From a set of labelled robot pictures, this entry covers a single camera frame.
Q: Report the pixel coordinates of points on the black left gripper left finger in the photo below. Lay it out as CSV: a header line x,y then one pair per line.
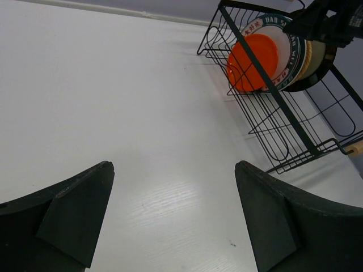
x,y
57,228

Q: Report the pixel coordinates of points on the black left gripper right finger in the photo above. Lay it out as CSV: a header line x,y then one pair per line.
x,y
293,230

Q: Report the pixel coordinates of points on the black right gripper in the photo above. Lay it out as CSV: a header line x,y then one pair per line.
x,y
335,23

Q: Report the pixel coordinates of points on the dark rimmed ceramic plate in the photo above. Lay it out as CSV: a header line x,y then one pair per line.
x,y
322,59

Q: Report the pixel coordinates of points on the white plate blue lettered rim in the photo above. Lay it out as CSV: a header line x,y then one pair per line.
x,y
271,26

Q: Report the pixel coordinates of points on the white plate green red rim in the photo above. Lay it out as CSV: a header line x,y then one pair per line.
x,y
295,62

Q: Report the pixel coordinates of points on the woven bamboo plate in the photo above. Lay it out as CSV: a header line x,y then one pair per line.
x,y
309,52

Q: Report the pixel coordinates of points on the black wire dish rack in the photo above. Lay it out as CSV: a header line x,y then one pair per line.
x,y
293,128

